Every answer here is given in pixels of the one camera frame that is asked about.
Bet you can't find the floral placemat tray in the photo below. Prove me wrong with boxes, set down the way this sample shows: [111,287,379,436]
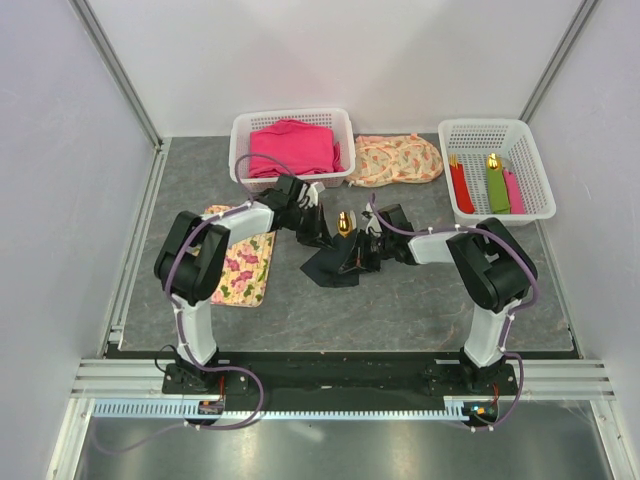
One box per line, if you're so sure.
[211,232,276,308]

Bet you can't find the blue slotted cable duct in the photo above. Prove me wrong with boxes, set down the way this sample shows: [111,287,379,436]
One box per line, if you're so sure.
[92,398,496,421]

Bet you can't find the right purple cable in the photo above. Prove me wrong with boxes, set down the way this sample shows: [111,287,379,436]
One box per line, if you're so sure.
[367,193,541,432]

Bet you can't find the gold spoon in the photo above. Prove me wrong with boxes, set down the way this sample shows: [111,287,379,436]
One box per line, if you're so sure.
[337,211,354,238]

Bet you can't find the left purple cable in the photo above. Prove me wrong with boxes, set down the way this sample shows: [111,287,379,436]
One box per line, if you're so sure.
[90,152,311,455]

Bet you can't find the front aluminium rail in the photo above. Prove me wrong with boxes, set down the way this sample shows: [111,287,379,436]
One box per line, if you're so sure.
[71,359,615,401]

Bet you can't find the red napkin roll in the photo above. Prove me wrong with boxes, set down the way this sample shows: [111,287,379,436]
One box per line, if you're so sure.
[448,154,476,214]

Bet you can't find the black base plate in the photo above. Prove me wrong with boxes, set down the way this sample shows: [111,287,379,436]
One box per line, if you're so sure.
[162,351,518,397]

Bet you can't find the pink folded cloth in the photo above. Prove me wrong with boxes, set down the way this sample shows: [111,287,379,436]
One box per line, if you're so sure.
[249,119,344,178]

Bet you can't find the green napkin roll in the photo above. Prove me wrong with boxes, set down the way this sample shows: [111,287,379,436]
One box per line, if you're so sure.
[486,153,510,214]

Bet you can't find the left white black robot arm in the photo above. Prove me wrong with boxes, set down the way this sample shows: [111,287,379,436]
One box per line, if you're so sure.
[154,175,333,393]

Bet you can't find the right aluminium frame post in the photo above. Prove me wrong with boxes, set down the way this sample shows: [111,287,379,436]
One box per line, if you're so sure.
[519,0,600,123]

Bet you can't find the left aluminium frame post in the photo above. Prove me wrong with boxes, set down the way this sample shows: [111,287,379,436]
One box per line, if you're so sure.
[69,0,163,150]

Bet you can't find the white basket with pink cloth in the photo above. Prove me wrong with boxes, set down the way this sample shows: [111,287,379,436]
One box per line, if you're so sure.
[229,108,355,192]

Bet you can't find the silver table knife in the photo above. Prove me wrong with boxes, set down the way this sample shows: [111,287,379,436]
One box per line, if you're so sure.
[346,210,357,234]

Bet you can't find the pink napkin roll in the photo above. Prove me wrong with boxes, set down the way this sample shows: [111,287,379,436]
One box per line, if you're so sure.
[503,168,526,215]

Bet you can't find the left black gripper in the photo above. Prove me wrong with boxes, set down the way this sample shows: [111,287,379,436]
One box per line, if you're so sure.
[286,203,336,251]

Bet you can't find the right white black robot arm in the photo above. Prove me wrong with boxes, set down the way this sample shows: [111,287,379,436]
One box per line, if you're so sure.
[341,203,539,394]

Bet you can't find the black paper napkin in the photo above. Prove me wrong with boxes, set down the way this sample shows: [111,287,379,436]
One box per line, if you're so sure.
[300,233,367,288]

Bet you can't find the wrist white camera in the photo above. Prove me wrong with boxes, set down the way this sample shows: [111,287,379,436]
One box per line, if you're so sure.
[362,203,383,238]
[300,182,325,208]

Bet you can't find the aluminium frame post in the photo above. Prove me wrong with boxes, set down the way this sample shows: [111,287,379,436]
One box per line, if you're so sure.
[519,0,600,123]
[69,0,163,150]

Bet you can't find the white basket with rolls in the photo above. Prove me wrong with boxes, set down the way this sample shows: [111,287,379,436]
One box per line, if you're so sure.
[438,118,556,226]

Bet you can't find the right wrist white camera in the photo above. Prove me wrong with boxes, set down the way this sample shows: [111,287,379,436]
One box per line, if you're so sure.
[362,203,383,238]

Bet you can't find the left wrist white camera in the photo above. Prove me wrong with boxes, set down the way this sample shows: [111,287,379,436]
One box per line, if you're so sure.
[300,182,325,208]

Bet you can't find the floral drawstring pouch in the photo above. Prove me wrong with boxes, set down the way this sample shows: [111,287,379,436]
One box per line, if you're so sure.
[346,134,444,188]

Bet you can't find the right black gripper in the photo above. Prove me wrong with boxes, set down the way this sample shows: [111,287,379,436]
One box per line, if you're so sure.
[339,229,394,275]

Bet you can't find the purple cable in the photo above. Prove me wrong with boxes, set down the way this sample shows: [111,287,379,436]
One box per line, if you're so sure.
[90,152,311,455]
[367,193,541,432]

